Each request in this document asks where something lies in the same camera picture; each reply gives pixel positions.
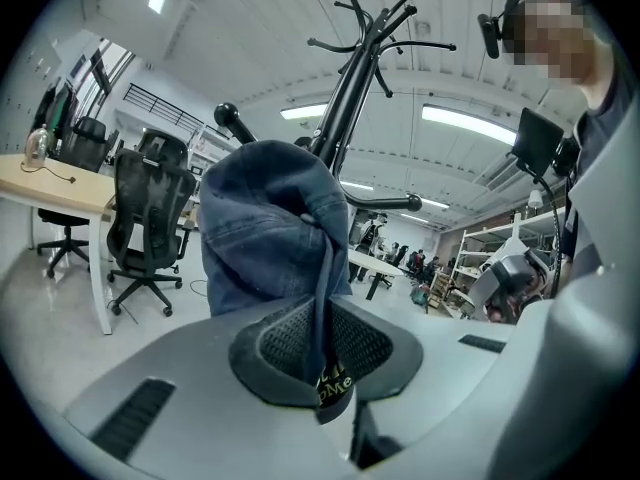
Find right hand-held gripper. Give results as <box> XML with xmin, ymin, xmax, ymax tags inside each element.
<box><xmin>467</xmin><ymin>240</ymin><xmax>554</xmax><ymax>325</ymax></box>

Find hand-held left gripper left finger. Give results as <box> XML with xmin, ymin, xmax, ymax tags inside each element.
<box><xmin>63</xmin><ymin>292</ymin><xmax>362</xmax><ymax>480</ymax></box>

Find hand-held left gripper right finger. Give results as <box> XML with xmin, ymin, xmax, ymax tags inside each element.
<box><xmin>329</xmin><ymin>296</ymin><xmax>524</xmax><ymax>472</ymax></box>

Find blue denim cap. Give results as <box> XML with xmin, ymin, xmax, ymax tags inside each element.
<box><xmin>198</xmin><ymin>139</ymin><xmax>357</xmax><ymax>425</ymax></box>

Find black metal coat rack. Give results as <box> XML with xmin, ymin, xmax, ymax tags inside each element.
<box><xmin>213</xmin><ymin>0</ymin><xmax>458</xmax><ymax>214</ymax></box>

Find white metal shelving rack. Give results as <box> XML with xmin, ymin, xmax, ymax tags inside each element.
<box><xmin>439</xmin><ymin>206</ymin><xmax>567</xmax><ymax>320</ymax></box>

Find white round table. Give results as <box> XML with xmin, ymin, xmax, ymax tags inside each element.
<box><xmin>347</xmin><ymin>248</ymin><xmax>404</xmax><ymax>302</ymax></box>

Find black chest-mounted device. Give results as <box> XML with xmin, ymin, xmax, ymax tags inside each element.
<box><xmin>510</xmin><ymin>107</ymin><xmax>580</xmax><ymax>178</ymax></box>

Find person's dark shirt torso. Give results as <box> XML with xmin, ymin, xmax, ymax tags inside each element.
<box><xmin>559</xmin><ymin>67</ymin><xmax>640</xmax><ymax>299</ymax></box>

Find black mesh office chair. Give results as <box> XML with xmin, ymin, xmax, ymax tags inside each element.
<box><xmin>105</xmin><ymin>130</ymin><xmax>198</xmax><ymax>318</ymax></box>

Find wooden desk with white legs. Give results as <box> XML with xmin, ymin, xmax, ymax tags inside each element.
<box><xmin>0</xmin><ymin>153</ymin><xmax>118</xmax><ymax>336</ymax></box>

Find person's head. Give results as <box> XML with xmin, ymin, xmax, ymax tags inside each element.
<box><xmin>502</xmin><ymin>0</ymin><xmax>619</xmax><ymax>114</ymax></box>

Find black padded office chair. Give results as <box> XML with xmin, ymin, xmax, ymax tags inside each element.
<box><xmin>37</xmin><ymin>116</ymin><xmax>110</xmax><ymax>279</ymax></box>

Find black metal railing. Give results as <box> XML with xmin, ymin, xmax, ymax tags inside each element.
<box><xmin>122</xmin><ymin>82</ymin><xmax>206</xmax><ymax>133</ymax></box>

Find glass dome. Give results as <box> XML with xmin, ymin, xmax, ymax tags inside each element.
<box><xmin>24</xmin><ymin>123</ymin><xmax>52</xmax><ymax>163</ymax></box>

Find hanging clothes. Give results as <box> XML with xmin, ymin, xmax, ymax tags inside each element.
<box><xmin>31</xmin><ymin>80</ymin><xmax>80</xmax><ymax>140</ymax></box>

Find grey lockers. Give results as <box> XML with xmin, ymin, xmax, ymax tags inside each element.
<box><xmin>0</xmin><ymin>31</ymin><xmax>67</xmax><ymax>155</ymax></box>

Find black gooseneck cable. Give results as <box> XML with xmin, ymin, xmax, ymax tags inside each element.
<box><xmin>517</xmin><ymin>160</ymin><xmax>566</xmax><ymax>300</ymax></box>

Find thin cable on desk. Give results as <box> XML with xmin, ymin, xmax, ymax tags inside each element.
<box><xmin>19</xmin><ymin>160</ymin><xmax>78</xmax><ymax>186</ymax></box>

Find black head-worn camera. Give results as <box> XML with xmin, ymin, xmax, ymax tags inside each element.
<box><xmin>477</xmin><ymin>0</ymin><xmax>551</xmax><ymax>60</ymax></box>

